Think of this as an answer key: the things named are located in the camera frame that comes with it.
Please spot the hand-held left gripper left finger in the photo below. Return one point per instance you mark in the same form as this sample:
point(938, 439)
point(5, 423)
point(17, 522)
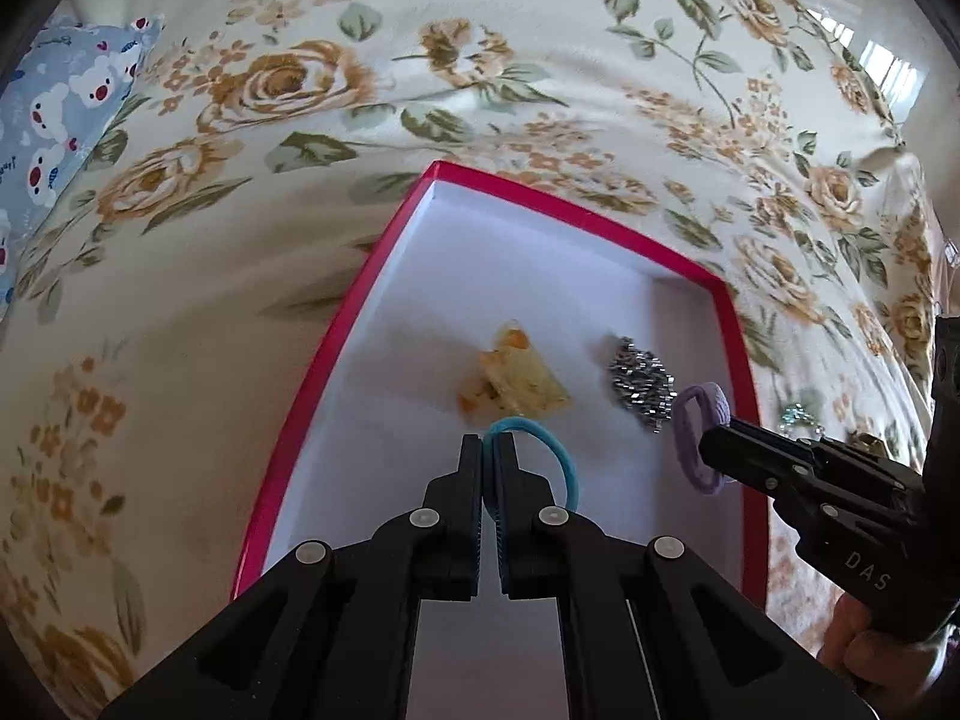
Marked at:
point(475, 480)

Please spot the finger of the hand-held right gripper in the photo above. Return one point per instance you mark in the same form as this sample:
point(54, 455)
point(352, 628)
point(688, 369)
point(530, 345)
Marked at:
point(825, 454)
point(757, 465)

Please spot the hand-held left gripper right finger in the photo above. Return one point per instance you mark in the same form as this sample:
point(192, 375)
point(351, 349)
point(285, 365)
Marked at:
point(496, 480)

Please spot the red shallow cardboard box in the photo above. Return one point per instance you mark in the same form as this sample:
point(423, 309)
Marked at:
point(525, 300)

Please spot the person's right hand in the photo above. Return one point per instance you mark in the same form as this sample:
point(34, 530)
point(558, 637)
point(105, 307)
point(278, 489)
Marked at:
point(847, 637)

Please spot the yellow hair claw clip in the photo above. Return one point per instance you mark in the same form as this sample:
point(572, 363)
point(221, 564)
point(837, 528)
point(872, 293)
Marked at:
point(517, 382)

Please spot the cream floral blanket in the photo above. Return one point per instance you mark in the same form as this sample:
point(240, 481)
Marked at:
point(525, 75)

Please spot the blue bear print pillow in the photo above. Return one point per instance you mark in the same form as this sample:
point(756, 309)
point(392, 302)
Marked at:
point(52, 127)

